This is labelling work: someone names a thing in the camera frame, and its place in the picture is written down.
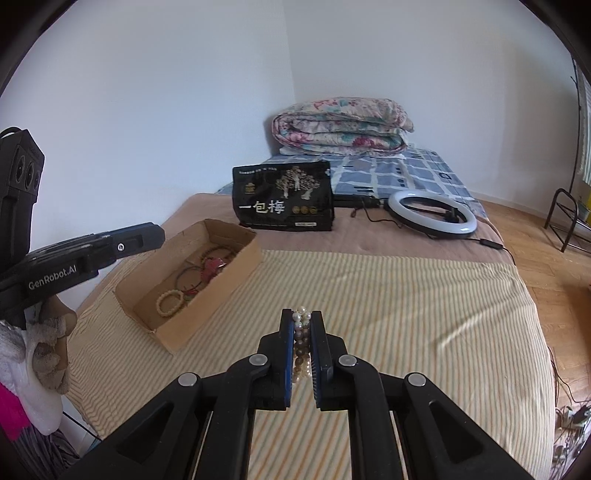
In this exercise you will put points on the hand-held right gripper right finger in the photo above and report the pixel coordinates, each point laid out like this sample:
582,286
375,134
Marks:
318,360

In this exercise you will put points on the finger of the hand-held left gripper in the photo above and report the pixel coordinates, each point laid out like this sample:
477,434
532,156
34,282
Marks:
134,240

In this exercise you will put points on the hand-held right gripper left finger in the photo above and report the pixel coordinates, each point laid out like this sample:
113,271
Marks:
287,360

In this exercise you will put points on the cardboard box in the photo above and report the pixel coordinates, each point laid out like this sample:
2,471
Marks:
221,295

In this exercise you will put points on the person's left hand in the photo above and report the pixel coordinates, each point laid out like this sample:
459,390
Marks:
51,346

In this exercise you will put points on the yellow striped cloth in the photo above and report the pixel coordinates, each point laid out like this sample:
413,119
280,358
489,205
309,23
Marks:
392,314

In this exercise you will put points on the brown blanket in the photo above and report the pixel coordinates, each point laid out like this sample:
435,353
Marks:
369,240

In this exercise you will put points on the pink clothing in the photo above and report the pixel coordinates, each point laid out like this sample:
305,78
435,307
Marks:
11,410

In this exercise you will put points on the black snack bag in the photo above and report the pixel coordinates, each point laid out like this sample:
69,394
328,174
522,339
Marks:
281,198

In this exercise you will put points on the black tripod stand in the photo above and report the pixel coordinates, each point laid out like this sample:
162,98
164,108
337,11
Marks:
355,201

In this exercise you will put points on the grey striped clothing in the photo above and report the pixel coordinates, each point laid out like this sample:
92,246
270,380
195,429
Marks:
46,454

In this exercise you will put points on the white pillow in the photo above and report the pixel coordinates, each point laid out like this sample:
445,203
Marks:
286,151

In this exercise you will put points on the blue plaid bed sheet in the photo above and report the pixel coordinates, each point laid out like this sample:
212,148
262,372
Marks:
415,175

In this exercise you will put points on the folded floral quilt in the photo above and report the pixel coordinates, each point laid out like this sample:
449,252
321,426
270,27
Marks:
341,124

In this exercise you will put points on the dark metal rack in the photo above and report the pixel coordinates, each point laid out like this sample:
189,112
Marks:
550,213

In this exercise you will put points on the hanging striped cloth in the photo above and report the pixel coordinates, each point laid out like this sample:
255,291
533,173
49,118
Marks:
586,138

